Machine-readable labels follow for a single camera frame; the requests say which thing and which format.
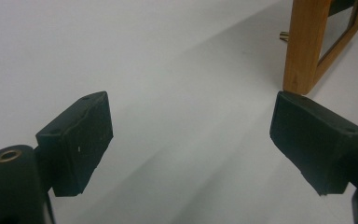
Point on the wooden tray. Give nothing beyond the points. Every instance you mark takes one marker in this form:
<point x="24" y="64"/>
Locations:
<point x="304" y="46"/>

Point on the white paper sheet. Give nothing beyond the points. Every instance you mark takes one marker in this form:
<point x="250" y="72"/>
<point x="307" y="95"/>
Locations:
<point x="167" y="62"/>

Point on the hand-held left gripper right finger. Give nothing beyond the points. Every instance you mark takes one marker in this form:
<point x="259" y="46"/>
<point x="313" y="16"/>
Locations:
<point x="313" y="143"/>

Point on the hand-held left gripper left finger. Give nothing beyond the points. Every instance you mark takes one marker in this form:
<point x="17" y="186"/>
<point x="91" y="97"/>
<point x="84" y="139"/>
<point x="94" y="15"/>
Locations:
<point x="77" y="140"/>

